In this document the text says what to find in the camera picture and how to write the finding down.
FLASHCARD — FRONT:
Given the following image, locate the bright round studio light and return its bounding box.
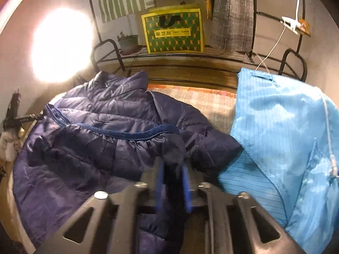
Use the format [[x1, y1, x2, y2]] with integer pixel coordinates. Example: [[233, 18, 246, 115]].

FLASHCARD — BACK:
[[30, 7, 94, 82]]

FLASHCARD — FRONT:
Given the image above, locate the navy puffer jacket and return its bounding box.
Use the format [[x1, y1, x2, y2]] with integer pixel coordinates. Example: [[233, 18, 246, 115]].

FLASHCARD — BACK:
[[13, 70, 243, 254]]

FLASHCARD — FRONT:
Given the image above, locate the black tripod stand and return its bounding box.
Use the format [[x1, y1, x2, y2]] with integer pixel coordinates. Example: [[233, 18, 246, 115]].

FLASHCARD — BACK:
[[3, 86, 44, 138]]

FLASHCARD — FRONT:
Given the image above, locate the black metal clothes rack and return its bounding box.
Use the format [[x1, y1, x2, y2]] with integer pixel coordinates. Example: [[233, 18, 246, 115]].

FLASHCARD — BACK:
[[85, 0, 311, 66]]

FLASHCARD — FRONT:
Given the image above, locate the grey plaid hanging coat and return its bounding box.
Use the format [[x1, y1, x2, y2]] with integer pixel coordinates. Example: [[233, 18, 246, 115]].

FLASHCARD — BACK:
[[210, 0, 255, 52]]

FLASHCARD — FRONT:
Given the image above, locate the yellow green patterned bag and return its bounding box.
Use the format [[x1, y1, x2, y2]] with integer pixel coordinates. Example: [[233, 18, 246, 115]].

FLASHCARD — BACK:
[[141, 4, 206, 55]]

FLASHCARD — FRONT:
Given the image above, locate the light blue jacket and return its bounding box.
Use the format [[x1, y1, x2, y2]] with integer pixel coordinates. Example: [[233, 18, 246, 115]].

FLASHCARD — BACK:
[[217, 67, 339, 254]]

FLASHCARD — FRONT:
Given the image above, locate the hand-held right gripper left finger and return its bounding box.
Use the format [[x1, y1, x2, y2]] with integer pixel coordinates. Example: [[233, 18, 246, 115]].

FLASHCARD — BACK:
[[37, 156, 166, 254]]

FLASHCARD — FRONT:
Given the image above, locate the small potted plant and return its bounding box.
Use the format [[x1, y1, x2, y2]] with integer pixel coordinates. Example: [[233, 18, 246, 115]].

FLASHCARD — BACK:
[[117, 31, 139, 54]]

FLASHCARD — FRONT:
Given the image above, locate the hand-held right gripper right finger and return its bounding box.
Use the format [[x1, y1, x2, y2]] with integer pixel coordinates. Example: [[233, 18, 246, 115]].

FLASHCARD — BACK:
[[182, 164, 305, 254]]

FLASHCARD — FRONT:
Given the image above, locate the black metal bed rail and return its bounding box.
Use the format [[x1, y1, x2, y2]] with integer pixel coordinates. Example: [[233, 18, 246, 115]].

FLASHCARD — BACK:
[[91, 39, 125, 72], [278, 49, 308, 81]]

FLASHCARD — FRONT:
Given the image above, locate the white clip lamp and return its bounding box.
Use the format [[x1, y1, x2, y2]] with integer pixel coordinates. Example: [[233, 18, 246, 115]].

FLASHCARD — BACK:
[[277, 0, 304, 35]]

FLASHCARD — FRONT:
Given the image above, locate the green striped wall hanging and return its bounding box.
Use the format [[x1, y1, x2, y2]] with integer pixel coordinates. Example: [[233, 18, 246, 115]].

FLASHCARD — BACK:
[[94, 0, 155, 23]]

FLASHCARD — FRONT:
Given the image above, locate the white lamp cable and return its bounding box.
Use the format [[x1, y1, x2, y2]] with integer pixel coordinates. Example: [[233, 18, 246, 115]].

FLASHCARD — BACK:
[[256, 25, 288, 72]]

